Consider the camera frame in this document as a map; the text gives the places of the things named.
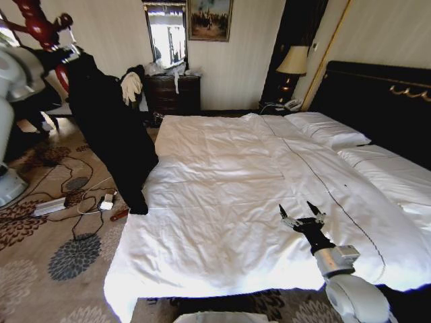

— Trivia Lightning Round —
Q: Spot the white hanging cloth strip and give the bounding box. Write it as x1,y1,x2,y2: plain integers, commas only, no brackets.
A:
172,66,182,96

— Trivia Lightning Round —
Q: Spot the white garment on chair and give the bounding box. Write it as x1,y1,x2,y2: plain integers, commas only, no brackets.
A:
121,71,144,106

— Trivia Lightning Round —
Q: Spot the red flat object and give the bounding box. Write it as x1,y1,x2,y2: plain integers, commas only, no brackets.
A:
109,208,131,222

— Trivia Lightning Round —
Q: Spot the wall mirror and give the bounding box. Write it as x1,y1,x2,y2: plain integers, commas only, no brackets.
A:
143,1,189,70

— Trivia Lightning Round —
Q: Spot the white telephone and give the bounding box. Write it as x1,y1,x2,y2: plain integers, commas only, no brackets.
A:
284,98,304,112

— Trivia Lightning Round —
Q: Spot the clear plastic bag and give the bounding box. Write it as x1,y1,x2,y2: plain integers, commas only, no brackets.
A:
144,61,170,77

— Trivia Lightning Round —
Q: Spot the white power adapter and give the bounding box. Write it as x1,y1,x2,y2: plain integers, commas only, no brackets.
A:
100,192,116,211

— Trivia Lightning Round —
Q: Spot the black floor cable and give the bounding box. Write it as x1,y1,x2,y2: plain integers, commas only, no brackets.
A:
20,154,117,240

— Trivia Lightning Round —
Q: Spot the grey power strip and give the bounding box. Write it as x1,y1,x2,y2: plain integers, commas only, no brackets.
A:
32,197,67,217

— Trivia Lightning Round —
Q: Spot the black garment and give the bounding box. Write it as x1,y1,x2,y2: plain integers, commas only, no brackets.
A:
66,52,160,216

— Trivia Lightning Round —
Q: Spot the table lamp with cream shade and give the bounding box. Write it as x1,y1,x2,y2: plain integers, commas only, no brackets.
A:
275,45,310,92

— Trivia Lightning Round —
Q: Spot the white duvet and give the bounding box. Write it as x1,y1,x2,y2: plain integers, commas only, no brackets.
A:
103,113,431,323

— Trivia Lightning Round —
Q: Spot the gold wall trim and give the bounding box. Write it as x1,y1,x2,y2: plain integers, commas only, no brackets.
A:
300,0,354,112

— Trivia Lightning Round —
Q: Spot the framed painting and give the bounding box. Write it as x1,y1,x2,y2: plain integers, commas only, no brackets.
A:
187,0,234,43

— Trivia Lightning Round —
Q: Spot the dark wooden dresser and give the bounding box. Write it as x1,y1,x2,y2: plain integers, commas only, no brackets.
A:
144,73,203,116

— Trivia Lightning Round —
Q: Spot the black headboard with gold ornament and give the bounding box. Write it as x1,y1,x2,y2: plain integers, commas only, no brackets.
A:
308,60,431,171

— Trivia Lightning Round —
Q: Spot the white robot front shell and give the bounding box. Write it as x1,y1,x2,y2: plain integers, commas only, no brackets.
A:
172,312,267,323

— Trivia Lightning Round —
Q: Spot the white pillow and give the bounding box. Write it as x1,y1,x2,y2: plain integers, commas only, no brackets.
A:
284,111,372,151
337,144,431,219

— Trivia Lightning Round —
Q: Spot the dark garment on chair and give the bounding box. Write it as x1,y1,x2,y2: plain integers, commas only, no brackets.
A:
125,64,147,81

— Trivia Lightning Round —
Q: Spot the dark nightstand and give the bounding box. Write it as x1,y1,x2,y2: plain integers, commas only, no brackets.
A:
258,100,304,116

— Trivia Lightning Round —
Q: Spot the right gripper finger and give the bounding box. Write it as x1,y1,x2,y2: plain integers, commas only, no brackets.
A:
305,201,327,224
278,203,299,228

